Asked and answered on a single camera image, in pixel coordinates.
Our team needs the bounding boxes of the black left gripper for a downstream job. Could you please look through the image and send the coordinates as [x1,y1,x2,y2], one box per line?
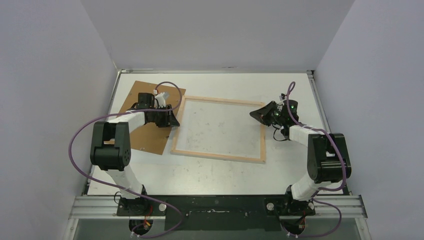
[151,104,180,128]

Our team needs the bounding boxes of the light wooden picture frame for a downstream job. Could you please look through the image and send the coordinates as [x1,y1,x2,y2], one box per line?
[170,95,268,165]

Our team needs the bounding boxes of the brown frame backing board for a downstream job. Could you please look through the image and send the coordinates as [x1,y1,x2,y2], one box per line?
[120,81,180,155]

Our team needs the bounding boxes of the clear acrylic frame pane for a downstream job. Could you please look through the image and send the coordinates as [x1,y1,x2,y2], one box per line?
[175,99,264,158]

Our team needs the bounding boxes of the white photo paper sheet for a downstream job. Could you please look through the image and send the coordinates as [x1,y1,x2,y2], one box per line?
[86,145,186,196]

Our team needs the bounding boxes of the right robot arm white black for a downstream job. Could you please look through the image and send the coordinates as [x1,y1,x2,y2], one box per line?
[249,99,352,215]

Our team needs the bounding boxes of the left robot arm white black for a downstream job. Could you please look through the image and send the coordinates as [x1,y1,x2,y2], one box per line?
[90,91,180,216]

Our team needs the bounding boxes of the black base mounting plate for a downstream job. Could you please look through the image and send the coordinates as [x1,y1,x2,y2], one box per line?
[116,194,316,232]

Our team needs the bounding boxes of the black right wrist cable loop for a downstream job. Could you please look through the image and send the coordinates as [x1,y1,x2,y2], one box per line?
[273,127,290,142]

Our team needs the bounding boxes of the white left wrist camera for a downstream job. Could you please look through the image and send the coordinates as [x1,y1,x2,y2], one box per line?
[153,90,169,109]

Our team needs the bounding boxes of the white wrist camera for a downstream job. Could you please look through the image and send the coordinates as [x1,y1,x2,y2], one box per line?
[278,93,287,105]
[153,90,169,109]

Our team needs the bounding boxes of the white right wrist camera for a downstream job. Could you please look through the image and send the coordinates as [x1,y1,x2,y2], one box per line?
[278,93,287,105]

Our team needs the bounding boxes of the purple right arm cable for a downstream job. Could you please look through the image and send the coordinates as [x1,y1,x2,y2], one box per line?
[279,81,348,239]

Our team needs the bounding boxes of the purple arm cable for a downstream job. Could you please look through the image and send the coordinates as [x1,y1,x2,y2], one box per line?
[67,81,186,239]
[279,81,348,239]

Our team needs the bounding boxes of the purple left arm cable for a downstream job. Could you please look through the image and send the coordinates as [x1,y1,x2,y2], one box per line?
[67,81,186,239]

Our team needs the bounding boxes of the aluminium front rail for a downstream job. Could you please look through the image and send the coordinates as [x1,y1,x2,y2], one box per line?
[69,195,368,220]

